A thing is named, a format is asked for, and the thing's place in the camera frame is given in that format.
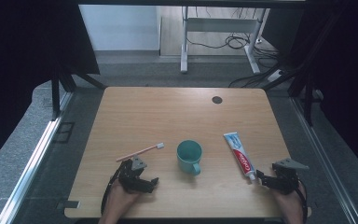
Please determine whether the white desk frame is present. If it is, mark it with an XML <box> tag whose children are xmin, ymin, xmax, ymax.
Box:
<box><xmin>179</xmin><ymin>6</ymin><xmax>270</xmax><ymax>75</ymax></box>

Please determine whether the pink toothbrush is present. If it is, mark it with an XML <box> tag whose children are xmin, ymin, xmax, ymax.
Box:
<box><xmin>115</xmin><ymin>142</ymin><xmax>165</xmax><ymax>163</ymax></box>

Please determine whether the white toothpaste tube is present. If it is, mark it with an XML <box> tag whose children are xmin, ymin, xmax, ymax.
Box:
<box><xmin>223</xmin><ymin>131</ymin><xmax>257</xmax><ymax>184</ymax></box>

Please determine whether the black floor cable bundle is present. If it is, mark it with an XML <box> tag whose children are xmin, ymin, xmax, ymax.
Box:
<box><xmin>186</xmin><ymin>32</ymin><xmax>282</xmax><ymax>61</ymax></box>

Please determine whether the aluminium rail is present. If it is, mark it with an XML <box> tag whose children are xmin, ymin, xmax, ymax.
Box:
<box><xmin>290</xmin><ymin>96</ymin><xmax>358</xmax><ymax>224</ymax></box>
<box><xmin>0</xmin><ymin>91</ymin><xmax>74</xmax><ymax>224</ymax></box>

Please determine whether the black curtain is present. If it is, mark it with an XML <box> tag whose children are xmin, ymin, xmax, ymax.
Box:
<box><xmin>287</xmin><ymin>0</ymin><xmax>358</xmax><ymax>183</ymax></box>
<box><xmin>0</xmin><ymin>0</ymin><xmax>101</xmax><ymax>175</ymax></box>

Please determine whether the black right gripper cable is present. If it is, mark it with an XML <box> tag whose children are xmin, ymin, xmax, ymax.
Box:
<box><xmin>294</xmin><ymin>177</ymin><xmax>310</xmax><ymax>224</ymax></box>

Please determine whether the teal cup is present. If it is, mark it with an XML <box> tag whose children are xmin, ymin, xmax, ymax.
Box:
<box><xmin>175</xmin><ymin>139</ymin><xmax>203</xmax><ymax>177</ymax></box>

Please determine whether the white power strip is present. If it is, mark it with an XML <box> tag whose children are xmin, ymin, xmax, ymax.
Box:
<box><xmin>267</xmin><ymin>69</ymin><xmax>284</xmax><ymax>83</ymax></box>

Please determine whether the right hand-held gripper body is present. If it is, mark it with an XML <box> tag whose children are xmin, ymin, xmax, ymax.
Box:
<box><xmin>269</xmin><ymin>157</ymin><xmax>310</xmax><ymax>196</ymax></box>

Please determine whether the black table bracket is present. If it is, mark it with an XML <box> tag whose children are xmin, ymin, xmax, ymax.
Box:
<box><xmin>55</xmin><ymin>199</ymin><xmax>81</xmax><ymax>211</ymax></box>

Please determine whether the dark floor hatch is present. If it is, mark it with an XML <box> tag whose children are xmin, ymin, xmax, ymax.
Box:
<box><xmin>52</xmin><ymin>121</ymin><xmax>76</xmax><ymax>145</ymax></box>

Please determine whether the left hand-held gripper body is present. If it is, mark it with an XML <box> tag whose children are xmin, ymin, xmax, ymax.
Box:
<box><xmin>117</xmin><ymin>155</ymin><xmax>148</xmax><ymax>192</ymax></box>

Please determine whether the black metal stand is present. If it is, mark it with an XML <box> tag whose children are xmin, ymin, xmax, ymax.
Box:
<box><xmin>50</xmin><ymin>61</ymin><xmax>107</xmax><ymax>121</ymax></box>
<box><xmin>261</xmin><ymin>59</ymin><xmax>324</xmax><ymax>127</ymax></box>

